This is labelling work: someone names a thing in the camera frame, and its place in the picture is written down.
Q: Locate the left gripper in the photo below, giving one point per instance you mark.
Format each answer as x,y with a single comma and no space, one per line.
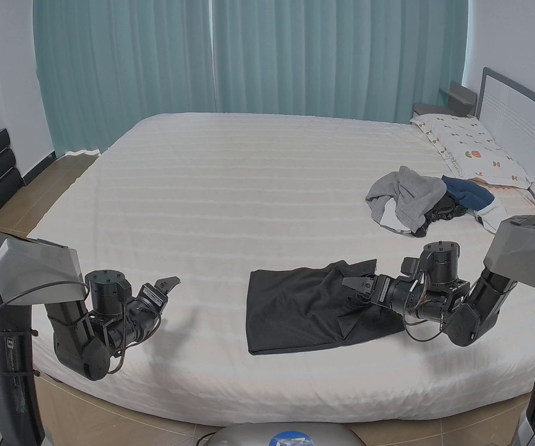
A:
144,316

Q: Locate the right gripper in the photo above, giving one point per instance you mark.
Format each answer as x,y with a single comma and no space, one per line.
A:
395,293

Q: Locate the black T-shirt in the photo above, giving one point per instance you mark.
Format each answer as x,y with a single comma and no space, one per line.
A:
295,309

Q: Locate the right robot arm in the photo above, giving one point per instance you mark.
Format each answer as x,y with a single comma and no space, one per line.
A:
523,244

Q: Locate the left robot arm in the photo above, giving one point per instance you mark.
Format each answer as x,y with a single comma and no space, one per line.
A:
21,267

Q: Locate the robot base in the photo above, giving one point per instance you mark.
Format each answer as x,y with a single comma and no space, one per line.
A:
248,437

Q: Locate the pile of clothes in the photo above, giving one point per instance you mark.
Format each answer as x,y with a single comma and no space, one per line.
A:
411,193

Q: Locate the bed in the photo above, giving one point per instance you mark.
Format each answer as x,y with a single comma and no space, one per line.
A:
248,179

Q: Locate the white printed pillow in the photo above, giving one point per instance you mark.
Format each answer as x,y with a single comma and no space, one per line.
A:
472,147

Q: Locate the grey bedside table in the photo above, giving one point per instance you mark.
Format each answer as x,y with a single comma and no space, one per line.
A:
460,94

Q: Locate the blue-green curtain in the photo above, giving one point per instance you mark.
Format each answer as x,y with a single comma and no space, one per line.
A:
341,40
123,63

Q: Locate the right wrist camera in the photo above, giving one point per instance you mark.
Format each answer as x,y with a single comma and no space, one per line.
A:
410,266

